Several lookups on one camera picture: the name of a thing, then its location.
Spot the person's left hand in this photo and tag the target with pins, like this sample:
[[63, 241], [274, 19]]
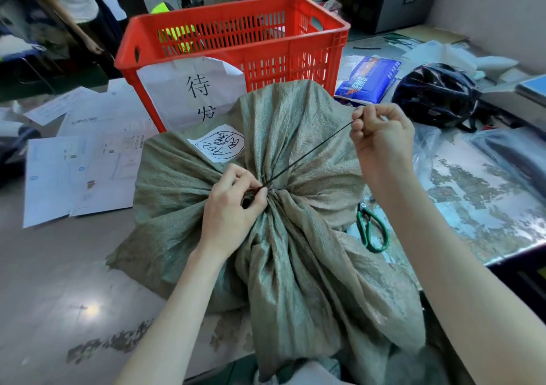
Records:
[[226, 218]]

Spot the person's right hand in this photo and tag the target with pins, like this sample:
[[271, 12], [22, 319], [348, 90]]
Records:
[[386, 141]]

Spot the person's left thumb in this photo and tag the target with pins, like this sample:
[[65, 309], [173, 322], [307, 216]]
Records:
[[258, 205]]

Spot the person's right thumb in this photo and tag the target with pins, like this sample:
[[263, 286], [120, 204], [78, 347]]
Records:
[[359, 138]]

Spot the green woven sack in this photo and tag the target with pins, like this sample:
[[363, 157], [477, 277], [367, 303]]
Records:
[[298, 278]]

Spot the person's left forearm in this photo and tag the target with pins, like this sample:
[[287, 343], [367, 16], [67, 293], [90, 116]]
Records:
[[170, 333]]

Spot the person's right forearm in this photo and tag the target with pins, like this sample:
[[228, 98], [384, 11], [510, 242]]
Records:
[[460, 295]]

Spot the blue white packet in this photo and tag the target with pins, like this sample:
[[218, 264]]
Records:
[[367, 82]]

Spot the white handwritten sack label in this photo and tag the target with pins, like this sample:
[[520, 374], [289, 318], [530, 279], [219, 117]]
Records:
[[204, 146]]

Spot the black bicycle helmet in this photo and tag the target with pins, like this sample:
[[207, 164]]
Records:
[[435, 90]]

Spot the red plastic crate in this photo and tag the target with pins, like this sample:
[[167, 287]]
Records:
[[333, 41]]

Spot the pile of clear plastic bags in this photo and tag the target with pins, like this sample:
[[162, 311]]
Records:
[[460, 56]]

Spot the brown cardboard sheet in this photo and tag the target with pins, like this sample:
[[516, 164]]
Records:
[[439, 34]]

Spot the grey storage box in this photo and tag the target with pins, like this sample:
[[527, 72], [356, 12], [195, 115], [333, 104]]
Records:
[[396, 7]]

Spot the white printed paper sheet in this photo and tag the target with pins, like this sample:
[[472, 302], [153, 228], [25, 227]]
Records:
[[106, 111], [47, 184], [55, 106], [115, 175]]

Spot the white paper sign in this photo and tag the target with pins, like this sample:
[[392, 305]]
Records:
[[170, 86]]

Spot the blue flat box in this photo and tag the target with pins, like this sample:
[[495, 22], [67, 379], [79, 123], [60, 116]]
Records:
[[533, 88]]

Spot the fluorescent yellow vest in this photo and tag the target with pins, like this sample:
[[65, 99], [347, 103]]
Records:
[[162, 8]]

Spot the black bag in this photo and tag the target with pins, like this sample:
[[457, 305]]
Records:
[[15, 150]]

